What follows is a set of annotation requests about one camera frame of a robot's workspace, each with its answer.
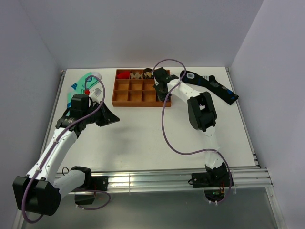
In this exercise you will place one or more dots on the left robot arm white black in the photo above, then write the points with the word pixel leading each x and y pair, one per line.
pixel 39 191

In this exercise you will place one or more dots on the mint green patterned sock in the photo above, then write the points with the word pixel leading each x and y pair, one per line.
pixel 78 87

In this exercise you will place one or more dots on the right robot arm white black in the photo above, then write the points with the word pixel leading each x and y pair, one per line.
pixel 202 117

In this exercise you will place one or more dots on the red rolled sock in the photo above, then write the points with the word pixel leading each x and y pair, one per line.
pixel 123 75

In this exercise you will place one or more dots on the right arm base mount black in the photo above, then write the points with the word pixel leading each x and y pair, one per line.
pixel 217 178

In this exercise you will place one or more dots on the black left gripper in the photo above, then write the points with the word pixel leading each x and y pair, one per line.
pixel 107 117

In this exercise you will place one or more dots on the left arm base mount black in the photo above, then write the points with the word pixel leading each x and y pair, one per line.
pixel 86 196

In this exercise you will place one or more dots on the brown wooden compartment tray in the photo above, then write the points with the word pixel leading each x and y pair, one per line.
pixel 134 93

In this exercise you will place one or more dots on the aluminium table frame rail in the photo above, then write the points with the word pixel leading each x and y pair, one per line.
pixel 136 158

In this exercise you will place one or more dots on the dark brown argyle rolled sock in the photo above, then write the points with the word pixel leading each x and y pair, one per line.
pixel 147 73

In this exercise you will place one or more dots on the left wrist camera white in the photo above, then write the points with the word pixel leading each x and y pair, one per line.
pixel 94 94

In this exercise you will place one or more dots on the black blue patterned sock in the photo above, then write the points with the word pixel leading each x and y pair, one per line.
pixel 209 82

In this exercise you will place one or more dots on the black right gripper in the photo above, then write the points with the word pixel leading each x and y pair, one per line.
pixel 162 97

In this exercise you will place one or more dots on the beige argyle rolled sock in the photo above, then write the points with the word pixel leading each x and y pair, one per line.
pixel 136 74

